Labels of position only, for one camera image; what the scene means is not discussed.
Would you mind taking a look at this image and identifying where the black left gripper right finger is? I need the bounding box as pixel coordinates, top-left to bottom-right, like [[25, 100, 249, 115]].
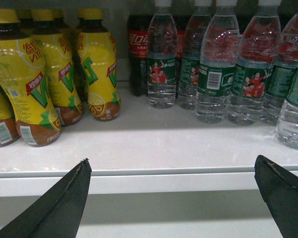
[[254, 155, 298, 238]]

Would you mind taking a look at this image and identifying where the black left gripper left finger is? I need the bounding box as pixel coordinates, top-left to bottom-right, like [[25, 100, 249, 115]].
[[0, 159, 92, 238]]

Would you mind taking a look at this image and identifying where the clear water bottle green label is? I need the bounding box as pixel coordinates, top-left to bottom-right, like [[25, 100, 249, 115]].
[[195, 0, 239, 124], [276, 64, 298, 150], [147, 0, 177, 109], [260, 12, 298, 125], [177, 0, 213, 111], [227, 0, 281, 125]]

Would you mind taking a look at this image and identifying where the white metal shelf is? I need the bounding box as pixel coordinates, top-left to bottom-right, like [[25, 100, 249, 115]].
[[0, 89, 298, 197]]

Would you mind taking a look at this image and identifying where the yellow lemon tea bottle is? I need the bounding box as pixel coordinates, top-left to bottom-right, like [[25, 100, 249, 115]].
[[76, 8, 121, 121], [0, 9, 61, 147], [31, 9, 82, 126], [0, 86, 19, 147]]

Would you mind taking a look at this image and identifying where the dark cola bottle red label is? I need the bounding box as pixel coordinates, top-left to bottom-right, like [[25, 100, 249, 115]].
[[127, 13, 149, 97]]

